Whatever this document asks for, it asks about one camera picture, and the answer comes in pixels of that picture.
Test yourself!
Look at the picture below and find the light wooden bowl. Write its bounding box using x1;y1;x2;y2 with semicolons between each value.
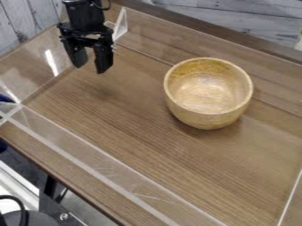
163;57;253;130

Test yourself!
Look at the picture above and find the black table leg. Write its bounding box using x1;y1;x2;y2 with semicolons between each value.
44;176;57;199

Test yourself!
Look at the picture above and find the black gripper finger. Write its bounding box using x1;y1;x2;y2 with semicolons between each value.
93;43;113;74
62;39;88;68

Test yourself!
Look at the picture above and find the blue object at edge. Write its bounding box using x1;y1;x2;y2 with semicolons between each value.
0;94;14;103

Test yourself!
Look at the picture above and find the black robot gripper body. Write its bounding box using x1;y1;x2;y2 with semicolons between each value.
56;0;113;51

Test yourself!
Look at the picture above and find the black cable loop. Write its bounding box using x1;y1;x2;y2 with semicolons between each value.
0;195;30;226

